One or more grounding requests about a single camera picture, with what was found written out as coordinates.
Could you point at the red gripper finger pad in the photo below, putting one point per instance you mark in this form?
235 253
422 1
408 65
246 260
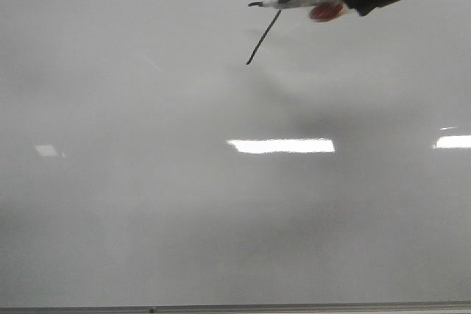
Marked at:
326 12

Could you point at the black drawn number seven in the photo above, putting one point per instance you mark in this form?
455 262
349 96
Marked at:
263 37

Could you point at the white glossy whiteboard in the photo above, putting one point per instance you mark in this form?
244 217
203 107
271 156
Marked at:
143 162

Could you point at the grey aluminium whiteboard frame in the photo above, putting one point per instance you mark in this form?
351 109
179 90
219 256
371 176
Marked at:
380 307

